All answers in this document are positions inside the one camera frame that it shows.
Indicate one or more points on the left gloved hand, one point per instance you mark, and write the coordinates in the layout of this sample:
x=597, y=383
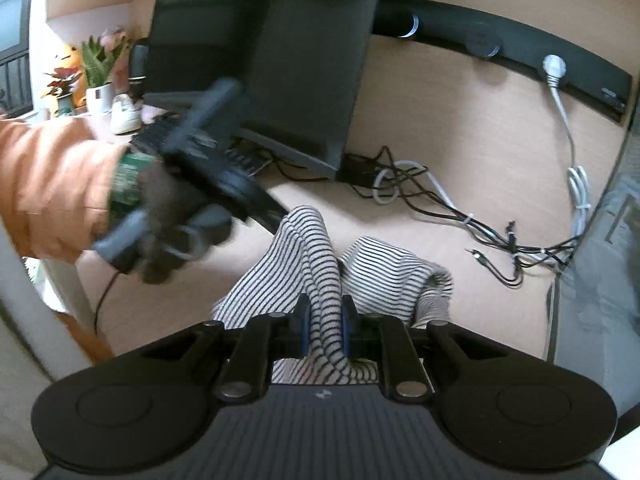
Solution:
x=169, y=203

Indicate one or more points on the red leaf potted plant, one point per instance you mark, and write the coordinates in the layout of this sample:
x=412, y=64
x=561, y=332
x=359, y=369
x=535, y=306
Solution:
x=62, y=85

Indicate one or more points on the snake plant white pot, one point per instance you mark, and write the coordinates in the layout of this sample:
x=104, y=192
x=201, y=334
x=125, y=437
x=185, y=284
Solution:
x=96, y=66

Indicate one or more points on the black keyboard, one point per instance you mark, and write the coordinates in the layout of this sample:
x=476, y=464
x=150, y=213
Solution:
x=152, y=138

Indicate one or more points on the beige chair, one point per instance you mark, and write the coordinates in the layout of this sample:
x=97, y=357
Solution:
x=46, y=338

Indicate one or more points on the white sneaker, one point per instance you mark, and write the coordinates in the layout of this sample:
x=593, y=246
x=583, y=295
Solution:
x=125, y=118

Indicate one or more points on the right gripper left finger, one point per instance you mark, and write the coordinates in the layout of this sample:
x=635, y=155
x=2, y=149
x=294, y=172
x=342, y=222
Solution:
x=251, y=351

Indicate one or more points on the black computer monitor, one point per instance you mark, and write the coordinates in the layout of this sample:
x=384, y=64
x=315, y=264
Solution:
x=299, y=61

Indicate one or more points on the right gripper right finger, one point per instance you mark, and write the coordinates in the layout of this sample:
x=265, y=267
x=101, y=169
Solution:
x=385, y=341

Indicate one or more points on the black wall power strip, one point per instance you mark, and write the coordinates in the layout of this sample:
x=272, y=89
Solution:
x=591, y=79

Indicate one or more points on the pink plush toy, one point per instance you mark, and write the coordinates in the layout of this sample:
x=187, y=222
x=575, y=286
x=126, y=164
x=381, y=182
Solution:
x=116, y=44

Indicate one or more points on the orange sleeved left forearm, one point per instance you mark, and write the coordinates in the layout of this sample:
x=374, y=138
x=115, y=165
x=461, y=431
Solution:
x=62, y=189

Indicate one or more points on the striped knit garment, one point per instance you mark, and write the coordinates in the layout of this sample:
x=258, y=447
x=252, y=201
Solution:
x=381, y=279

